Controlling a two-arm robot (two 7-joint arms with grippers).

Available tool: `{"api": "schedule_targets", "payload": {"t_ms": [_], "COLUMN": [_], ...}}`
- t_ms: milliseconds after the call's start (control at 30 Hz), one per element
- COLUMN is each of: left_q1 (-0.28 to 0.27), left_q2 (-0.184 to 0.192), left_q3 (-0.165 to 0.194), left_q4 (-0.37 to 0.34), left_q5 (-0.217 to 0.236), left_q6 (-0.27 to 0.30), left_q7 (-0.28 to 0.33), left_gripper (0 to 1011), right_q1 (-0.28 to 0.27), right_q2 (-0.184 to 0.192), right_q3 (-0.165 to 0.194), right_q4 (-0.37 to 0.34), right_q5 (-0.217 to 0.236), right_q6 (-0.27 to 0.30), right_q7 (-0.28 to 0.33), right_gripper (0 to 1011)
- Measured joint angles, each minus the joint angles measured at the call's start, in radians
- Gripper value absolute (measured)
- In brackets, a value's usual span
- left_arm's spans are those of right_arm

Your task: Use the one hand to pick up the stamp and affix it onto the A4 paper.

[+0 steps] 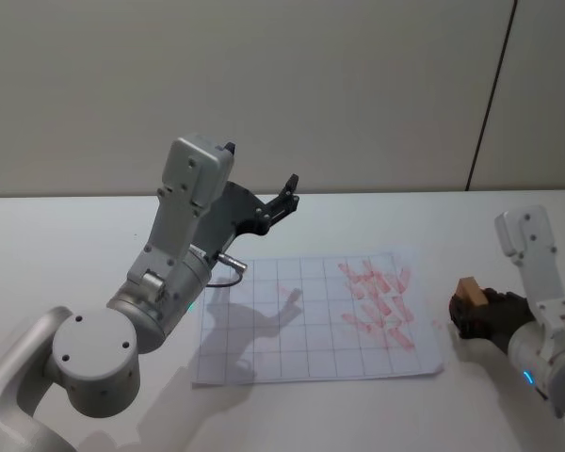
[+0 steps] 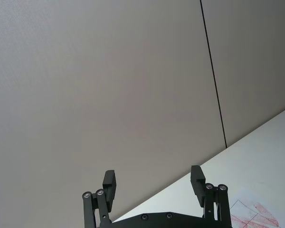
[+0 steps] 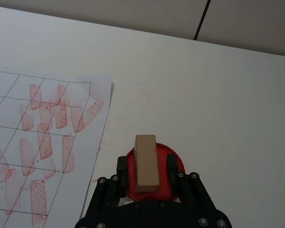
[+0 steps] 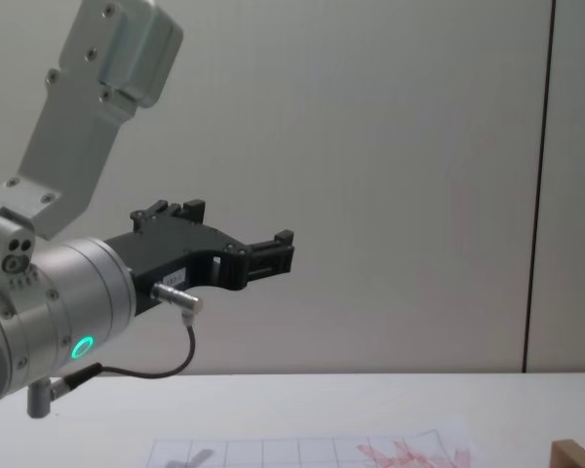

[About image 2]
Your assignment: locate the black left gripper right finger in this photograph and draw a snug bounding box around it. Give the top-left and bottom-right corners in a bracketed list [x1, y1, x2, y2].
[190, 165, 232, 228]

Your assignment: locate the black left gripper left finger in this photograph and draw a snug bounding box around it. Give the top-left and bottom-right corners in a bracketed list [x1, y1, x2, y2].
[82, 170, 118, 228]

